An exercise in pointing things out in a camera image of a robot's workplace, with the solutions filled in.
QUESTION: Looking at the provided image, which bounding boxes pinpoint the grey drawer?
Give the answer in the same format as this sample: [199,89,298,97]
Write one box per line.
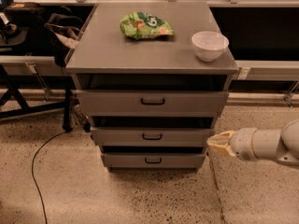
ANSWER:
[101,153,206,169]
[77,90,228,117]
[92,127,214,147]

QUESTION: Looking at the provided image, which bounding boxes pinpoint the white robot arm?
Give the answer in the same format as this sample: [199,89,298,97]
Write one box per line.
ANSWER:
[206,119,299,168]

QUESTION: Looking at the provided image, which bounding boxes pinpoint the grey drawer cabinet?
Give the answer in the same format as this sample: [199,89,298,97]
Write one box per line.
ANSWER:
[64,1,240,173]

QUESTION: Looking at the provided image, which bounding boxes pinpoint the grey bottom drawer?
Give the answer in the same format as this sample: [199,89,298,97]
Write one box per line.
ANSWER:
[101,153,206,169]

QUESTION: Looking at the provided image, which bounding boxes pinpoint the grey top drawer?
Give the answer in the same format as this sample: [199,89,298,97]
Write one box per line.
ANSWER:
[77,90,228,117]

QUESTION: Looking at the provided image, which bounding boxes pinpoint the white bowl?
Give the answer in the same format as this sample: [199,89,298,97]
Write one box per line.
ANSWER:
[192,31,229,62]

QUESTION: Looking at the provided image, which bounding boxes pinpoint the green chip bag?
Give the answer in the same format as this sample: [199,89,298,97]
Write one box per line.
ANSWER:
[120,12,174,40]

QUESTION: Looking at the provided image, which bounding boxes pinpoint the dark bag with cloth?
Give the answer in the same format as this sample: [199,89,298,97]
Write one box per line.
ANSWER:
[45,13,83,67]

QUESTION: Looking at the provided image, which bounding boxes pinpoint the dark backpack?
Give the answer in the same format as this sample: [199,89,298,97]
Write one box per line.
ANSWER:
[4,2,47,48]

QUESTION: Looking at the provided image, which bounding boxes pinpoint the black floor cable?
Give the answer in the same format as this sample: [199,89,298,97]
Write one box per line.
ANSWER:
[31,130,70,224]

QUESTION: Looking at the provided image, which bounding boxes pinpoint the black stand frame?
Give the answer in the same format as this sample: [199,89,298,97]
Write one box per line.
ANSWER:
[0,65,73,133]

